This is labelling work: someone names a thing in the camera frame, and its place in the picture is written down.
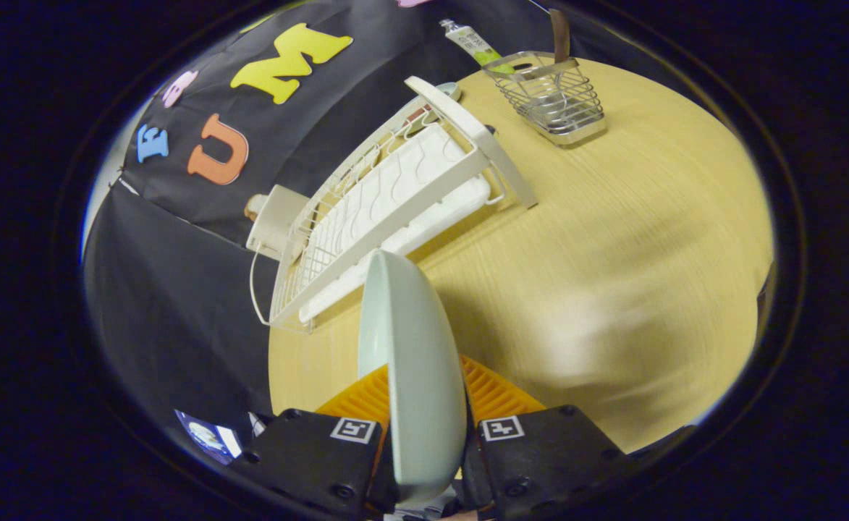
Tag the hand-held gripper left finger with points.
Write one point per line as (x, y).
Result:
(308, 463)

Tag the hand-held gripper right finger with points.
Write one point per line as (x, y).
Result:
(540, 463)

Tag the pale green plate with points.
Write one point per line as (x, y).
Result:
(413, 376)

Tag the brown wooden spoon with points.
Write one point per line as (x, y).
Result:
(560, 36)

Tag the grey-green plate with meat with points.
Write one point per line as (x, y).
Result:
(449, 90)

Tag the blue lit screen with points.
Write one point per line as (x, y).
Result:
(203, 434)

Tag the white toaster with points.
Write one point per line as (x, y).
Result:
(277, 217)

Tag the toast slice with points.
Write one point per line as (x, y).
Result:
(251, 208)

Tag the green label bottle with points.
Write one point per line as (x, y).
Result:
(476, 43)

